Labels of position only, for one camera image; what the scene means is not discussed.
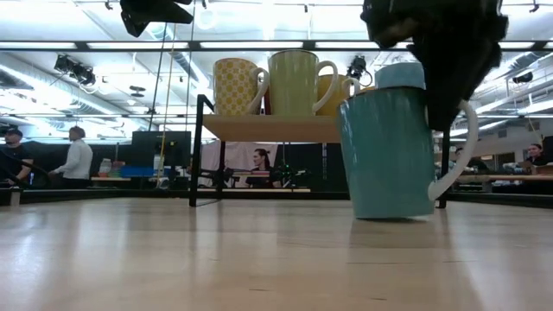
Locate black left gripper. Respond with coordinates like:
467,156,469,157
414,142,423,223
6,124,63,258
119,0,194,38

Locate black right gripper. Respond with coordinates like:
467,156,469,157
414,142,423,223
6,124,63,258
360,0,509,131

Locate blue faceted mug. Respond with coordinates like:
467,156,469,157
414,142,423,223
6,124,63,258
374,61,427,91

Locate yellow polka dot mug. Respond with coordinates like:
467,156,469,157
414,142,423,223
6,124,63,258
213,57,270,117

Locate plain yellow mug white handle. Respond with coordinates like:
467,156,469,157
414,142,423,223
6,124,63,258
316,73,362,117

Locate light green mug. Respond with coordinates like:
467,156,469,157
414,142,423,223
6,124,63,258
267,49,340,117

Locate black hanging device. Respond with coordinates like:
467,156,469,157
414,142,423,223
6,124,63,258
347,54,373,87

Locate wooden background table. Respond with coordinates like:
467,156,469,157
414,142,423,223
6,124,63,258
457,172,553,185

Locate black ceiling-mounted device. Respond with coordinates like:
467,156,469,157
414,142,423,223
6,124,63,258
54,54,97,87

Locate wooden shelf black metal legs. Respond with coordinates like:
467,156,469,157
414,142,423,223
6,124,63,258
188,93,453,209

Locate white fabric backdrop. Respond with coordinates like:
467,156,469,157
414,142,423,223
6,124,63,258
200,141,282,174

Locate blue storage bin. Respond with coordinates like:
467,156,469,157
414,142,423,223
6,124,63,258
119,165,156,179

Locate black hanging cable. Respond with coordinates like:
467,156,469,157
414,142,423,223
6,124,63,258
148,23,169,133

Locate yellow hanging rope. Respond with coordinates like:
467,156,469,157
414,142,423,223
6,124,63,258
156,23,179,182

